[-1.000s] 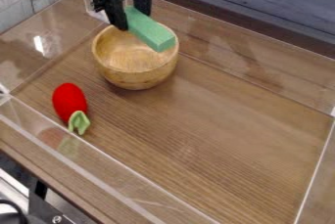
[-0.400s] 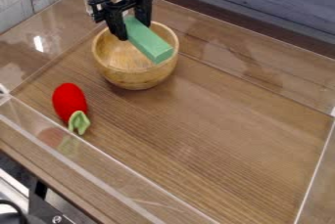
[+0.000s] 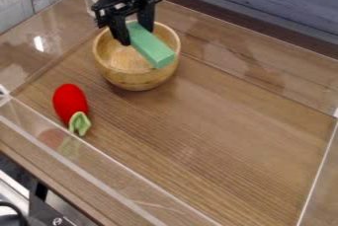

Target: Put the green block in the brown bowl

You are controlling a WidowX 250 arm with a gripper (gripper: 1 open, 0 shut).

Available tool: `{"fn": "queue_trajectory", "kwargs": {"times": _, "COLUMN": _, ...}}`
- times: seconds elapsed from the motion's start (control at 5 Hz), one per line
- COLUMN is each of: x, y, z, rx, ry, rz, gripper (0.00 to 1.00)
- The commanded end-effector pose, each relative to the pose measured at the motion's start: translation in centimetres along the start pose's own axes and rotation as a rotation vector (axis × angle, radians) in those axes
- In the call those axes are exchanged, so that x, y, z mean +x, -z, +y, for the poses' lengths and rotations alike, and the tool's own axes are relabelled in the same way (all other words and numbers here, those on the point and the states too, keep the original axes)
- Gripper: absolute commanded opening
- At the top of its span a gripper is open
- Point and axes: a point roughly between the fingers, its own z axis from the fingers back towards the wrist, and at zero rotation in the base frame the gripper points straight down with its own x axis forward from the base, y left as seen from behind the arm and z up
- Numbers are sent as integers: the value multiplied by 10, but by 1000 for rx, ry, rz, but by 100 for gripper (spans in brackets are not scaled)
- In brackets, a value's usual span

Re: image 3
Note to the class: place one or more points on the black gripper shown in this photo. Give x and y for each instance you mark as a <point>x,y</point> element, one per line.
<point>113,11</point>

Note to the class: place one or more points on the green rectangular block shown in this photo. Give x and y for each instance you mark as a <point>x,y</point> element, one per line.
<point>150,46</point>

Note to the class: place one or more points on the light wooden bowl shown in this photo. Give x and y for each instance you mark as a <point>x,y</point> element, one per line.
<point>123,66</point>

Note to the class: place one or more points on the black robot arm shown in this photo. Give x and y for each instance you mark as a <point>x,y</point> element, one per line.
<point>111,13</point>

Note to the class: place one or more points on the red felt strawberry toy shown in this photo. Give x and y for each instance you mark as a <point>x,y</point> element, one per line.
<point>71,107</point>

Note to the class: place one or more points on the clear acrylic front barrier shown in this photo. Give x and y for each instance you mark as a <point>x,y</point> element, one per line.
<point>113,195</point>

